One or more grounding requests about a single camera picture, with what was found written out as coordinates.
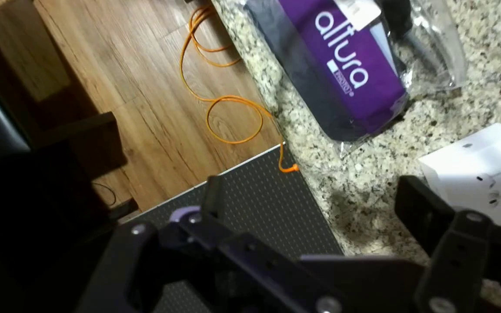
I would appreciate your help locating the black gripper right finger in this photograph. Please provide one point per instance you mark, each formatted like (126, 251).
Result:
(457, 255)

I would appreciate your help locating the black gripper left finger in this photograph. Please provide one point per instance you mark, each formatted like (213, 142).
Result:
(130, 262)

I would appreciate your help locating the small white cardboard box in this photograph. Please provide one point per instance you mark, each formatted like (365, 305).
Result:
(483, 168)

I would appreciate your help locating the plastic bag purple altura card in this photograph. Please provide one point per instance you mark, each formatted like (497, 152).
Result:
(349, 70)

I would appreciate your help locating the grey perforated board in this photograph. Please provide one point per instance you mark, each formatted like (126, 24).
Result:
(262, 203)

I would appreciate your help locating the dark wooden furniture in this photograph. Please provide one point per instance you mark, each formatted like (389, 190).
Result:
(60, 133)

